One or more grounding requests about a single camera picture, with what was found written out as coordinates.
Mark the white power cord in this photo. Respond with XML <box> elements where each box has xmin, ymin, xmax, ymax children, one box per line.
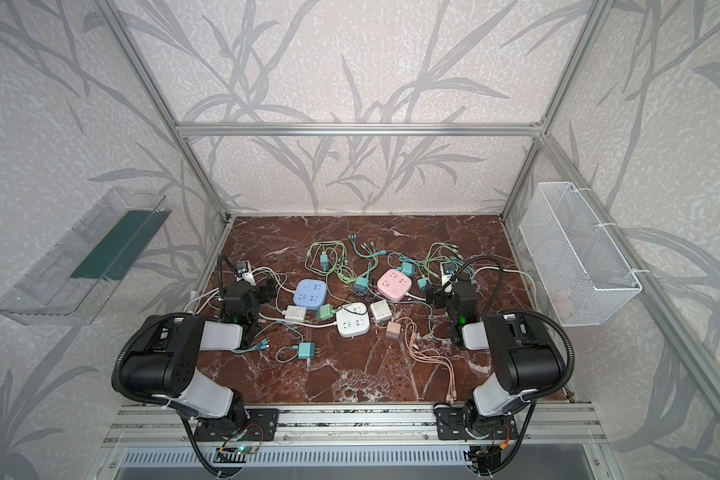
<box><xmin>182</xmin><ymin>263</ymin><xmax>538</xmax><ymax>331</ymax></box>

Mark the green charging cable bundle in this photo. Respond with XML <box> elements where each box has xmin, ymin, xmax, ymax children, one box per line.
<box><xmin>304</xmin><ymin>233</ymin><xmax>475</xmax><ymax>286</ymax></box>

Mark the clear plastic wall bin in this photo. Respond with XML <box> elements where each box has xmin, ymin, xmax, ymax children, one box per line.
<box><xmin>0</xmin><ymin>187</ymin><xmax>172</xmax><ymax>326</ymax></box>

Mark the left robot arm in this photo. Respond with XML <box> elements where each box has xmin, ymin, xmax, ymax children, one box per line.
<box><xmin>111</xmin><ymin>279</ymin><xmax>278</xmax><ymax>442</ymax></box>

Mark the teal charging cable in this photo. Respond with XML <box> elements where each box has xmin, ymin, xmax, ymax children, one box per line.
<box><xmin>233</xmin><ymin>323</ymin><xmax>304</xmax><ymax>364</ymax></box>

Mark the pink plug adapter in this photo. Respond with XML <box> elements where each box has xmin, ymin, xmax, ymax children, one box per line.
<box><xmin>385</xmin><ymin>321</ymin><xmax>402</xmax><ymax>339</ymax></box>

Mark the pink power strip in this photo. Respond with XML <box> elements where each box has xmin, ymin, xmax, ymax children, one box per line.
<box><xmin>376</xmin><ymin>269</ymin><xmax>412</xmax><ymax>302</ymax></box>

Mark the pink charging cable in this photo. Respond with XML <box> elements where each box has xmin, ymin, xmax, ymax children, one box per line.
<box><xmin>398</xmin><ymin>317</ymin><xmax>460</xmax><ymax>403</ymax></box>

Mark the white wire mesh basket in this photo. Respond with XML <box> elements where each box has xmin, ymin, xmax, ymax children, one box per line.
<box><xmin>519</xmin><ymin>182</ymin><xmax>642</xmax><ymax>327</ymax></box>

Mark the white charger adapter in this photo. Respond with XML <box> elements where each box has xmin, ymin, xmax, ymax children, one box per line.
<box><xmin>370</xmin><ymin>299</ymin><xmax>393</xmax><ymax>324</ymax></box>

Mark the blue power strip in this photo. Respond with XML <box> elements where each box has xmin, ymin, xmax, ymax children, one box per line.
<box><xmin>293</xmin><ymin>279</ymin><xmax>327</xmax><ymax>310</ymax></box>

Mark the white plug adapter small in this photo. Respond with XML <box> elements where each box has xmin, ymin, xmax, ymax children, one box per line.
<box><xmin>284</xmin><ymin>305</ymin><xmax>307</xmax><ymax>322</ymax></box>

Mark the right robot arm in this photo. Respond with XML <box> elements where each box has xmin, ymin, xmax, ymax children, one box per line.
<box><xmin>425</xmin><ymin>281</ymin><xmax>575</xmax><ymax>448</ymax></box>

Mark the white power strip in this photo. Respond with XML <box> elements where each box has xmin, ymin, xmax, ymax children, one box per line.
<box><xmin>335</xmin><ymin>302</ymin><xmax>370</xmax><ymax>338</ymax></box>

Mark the black usb cable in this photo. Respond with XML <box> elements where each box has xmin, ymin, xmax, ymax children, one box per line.
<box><xmin>338</xmin><ymin>286</ymin><xmax>385</xmax><ymax>316</ymax></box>

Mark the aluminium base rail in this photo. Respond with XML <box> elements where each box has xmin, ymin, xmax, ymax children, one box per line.
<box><xmin>98</xmin><ymin>403</ymin><xmax>607</xmax><ymax>448</ymax></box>

